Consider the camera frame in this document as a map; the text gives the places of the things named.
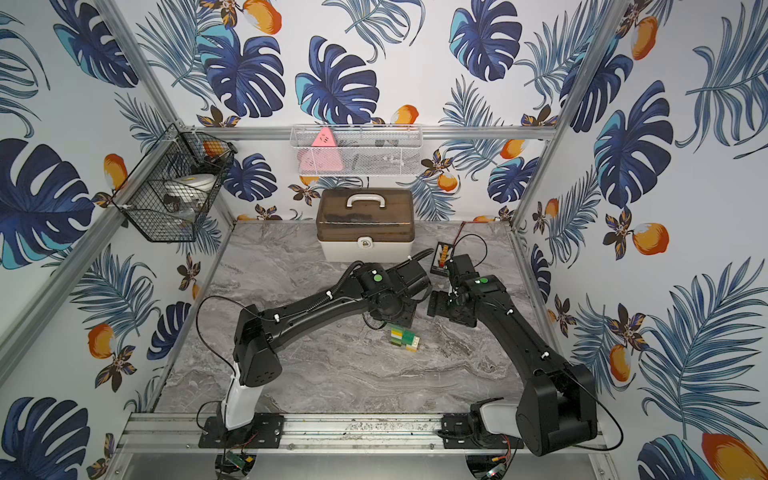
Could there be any white square brick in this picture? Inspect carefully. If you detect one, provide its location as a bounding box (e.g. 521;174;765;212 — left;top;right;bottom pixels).
404;336;420;352

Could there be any brown lid storage box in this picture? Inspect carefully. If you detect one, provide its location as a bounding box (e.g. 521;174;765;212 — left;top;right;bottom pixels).
316;188;415;263

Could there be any black card with arrows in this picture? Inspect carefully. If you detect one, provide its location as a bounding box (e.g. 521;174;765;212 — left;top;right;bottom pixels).
430;241;454;277

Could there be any white object in basket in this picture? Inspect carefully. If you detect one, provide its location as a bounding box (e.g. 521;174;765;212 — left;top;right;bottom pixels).
164;174;216;198

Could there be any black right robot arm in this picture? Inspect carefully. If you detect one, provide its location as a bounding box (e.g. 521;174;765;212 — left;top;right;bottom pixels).
427;253;624;456

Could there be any pink triangle sign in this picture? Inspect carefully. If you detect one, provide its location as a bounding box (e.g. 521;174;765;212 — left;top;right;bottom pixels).
298;127;344;175

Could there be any white wire shelf basket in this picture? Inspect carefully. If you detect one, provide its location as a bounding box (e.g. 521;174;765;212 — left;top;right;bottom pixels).
290;124;423;177

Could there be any black wire basket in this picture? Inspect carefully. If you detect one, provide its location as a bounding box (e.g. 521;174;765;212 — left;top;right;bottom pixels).
112;124;237;243

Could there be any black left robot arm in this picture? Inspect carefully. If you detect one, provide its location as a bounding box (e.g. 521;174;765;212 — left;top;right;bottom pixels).
199;248;434;450

